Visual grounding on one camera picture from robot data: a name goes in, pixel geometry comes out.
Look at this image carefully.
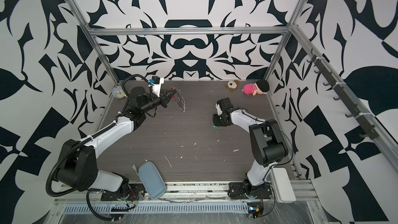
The blue grey glasses case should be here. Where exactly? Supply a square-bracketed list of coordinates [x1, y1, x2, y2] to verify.
[132, 161, 166, 200]

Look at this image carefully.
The brown white plush dog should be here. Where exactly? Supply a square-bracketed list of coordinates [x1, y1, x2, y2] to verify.
[226, 80, 239, 91]

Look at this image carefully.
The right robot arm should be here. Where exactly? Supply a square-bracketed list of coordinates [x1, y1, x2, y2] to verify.
[212, 98, 289, 186]

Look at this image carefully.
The wall coat hook rack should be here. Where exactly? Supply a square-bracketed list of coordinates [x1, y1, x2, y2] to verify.
[307, 48, 380, 140]

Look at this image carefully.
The white box on rail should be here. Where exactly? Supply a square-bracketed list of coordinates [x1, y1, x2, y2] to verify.
[270, 168, 296, 203]

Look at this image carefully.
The pink doll black hair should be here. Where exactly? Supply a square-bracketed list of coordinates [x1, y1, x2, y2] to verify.
[242, 79, 270, 96]

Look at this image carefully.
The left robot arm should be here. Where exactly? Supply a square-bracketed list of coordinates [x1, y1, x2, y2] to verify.
[46, 87, 179, 197]

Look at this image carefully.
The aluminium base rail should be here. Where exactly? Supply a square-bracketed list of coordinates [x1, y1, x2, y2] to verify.
[55, 180, 319, 203]

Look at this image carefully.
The red handled keyring tool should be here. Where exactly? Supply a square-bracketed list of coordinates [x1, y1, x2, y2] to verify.
[171, 87, 186, 113]

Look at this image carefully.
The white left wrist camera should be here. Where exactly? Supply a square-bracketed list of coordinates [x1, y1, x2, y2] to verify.
[149, 76, 164, 97]

